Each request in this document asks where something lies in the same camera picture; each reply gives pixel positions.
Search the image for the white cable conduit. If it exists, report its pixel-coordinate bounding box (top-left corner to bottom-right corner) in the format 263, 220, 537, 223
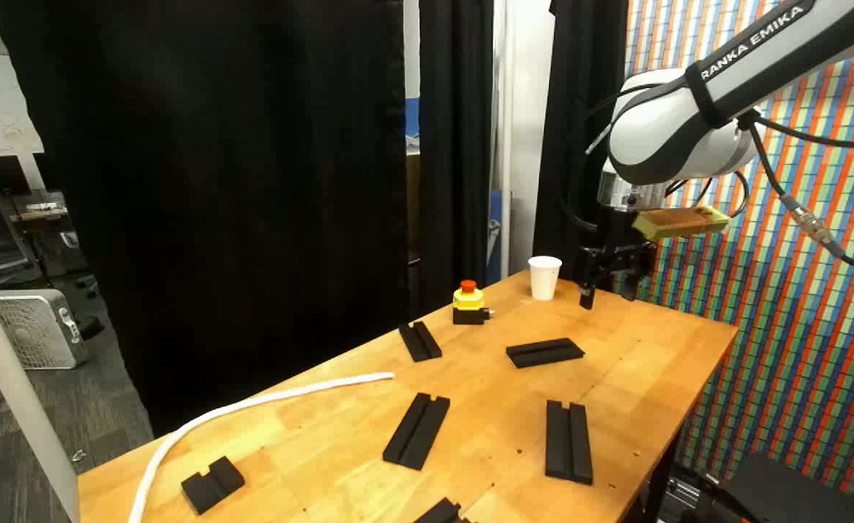
125, 369, 399, 523

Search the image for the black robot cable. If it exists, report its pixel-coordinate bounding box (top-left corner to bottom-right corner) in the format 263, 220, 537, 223
735, 110, 854, 276

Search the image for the small black connector block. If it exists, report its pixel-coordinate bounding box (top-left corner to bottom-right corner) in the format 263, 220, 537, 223
180, 456, 245, 515

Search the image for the black track piece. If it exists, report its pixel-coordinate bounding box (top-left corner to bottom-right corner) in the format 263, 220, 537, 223
546, 402, 592, 486
507, 338, 585, 369
385, 392, 450, 472
399, 322, 443, 361

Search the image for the black curtain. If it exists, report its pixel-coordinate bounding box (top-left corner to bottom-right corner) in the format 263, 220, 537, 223
0, 0, 408, 431

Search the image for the white paper cup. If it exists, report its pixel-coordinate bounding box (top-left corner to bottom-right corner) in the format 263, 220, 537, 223
528, 257, 565, 302

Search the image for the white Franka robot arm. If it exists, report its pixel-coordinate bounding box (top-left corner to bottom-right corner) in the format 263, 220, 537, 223
589, 0, 854, 215

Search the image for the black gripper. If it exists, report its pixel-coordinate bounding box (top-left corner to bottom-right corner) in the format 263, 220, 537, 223
578, 215, 656, 312

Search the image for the colourful woven backdrop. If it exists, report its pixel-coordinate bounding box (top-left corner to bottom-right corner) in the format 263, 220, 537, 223
623, 0, 854, 515

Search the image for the black track piece table edge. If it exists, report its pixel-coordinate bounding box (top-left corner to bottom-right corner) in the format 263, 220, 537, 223
417, 501, 467, 523

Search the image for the grey computer case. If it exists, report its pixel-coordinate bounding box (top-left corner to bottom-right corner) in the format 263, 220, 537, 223
0, 287, 84, 373

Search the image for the yellow wrist camera box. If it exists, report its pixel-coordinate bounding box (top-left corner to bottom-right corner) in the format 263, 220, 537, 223
634, 206, 730, 242

